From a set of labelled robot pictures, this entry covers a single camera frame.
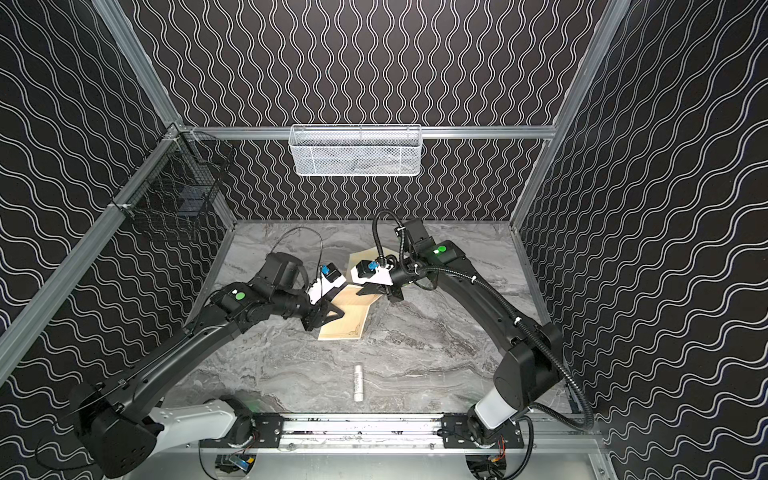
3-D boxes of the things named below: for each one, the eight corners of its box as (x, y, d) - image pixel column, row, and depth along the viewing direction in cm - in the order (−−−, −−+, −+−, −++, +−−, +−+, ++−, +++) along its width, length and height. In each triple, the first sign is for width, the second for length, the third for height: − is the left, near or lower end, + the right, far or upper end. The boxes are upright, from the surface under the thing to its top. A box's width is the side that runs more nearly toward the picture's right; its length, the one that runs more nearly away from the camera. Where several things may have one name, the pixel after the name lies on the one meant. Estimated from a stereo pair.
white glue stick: (354, 401, 81) (353, 399, 79) (355, 368, 87) (354, 365, 85) (362, 401, 81) (361, 399, 79) (362, 367, 87) (361, 365, 85)
